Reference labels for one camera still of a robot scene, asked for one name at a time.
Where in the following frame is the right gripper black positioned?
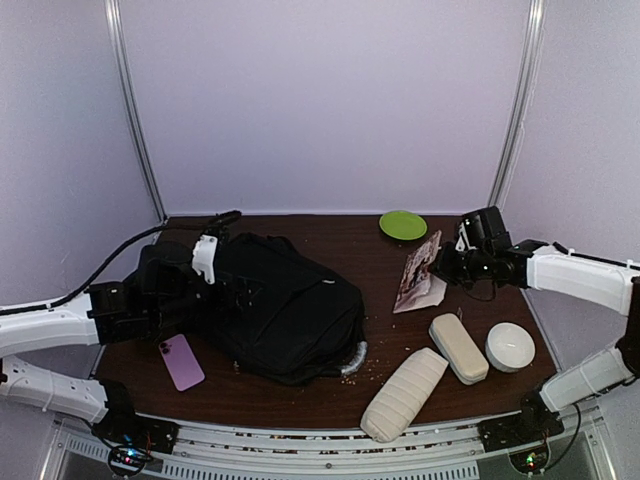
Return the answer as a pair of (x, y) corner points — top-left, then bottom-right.
(427, 241), (491, 291)

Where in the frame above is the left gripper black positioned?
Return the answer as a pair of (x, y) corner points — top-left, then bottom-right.
(150, 269), (265, 329)

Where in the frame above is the purple illustrated paperback book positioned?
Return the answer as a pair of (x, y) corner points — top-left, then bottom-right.
(392, 230), (447, 314)

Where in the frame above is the beige glasses case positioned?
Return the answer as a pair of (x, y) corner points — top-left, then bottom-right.
(429, 313), (489, 386)

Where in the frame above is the black student backpack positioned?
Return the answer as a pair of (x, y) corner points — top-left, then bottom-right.
(193, 233), (368, 385)

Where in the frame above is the pink smartphone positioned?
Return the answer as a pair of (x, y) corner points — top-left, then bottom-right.
(159, 334), (205, 392)

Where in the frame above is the beige fabric pencil pouch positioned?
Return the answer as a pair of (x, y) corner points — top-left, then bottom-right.
(360, 347), (449, 443)

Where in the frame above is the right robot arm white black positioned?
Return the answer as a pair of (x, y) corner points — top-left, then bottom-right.
(429, 206), (639, 442)

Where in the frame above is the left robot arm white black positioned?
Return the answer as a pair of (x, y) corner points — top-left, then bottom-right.
(1, 236), (267, 444)

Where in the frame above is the green plate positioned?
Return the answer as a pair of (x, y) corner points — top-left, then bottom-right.
(378, 210), (428, 241)

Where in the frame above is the white bowl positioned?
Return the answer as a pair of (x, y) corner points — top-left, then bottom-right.
(485, 322), (536, 373)

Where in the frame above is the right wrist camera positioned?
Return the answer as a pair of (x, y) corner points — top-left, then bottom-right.
(455, 217), (483, 252)

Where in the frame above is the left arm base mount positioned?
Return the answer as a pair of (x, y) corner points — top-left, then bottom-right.
(88, 380), (179, 478)

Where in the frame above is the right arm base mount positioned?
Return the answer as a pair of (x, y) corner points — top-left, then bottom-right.
(477, 393), (564, 476)

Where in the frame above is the front aluminium rail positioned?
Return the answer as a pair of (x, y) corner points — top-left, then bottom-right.
(42, 394), (614, 480)

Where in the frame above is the right aluminium frame post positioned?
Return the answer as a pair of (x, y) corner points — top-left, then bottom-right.
(487, 0), (546, 208)

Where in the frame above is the aluminium frame post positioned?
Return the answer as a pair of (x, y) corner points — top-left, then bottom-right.
(487, 0), (546, 208)
(104, 0), (167, 222)

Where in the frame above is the left aluminium frame post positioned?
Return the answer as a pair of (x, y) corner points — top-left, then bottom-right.
(104, 0), (167, 222)

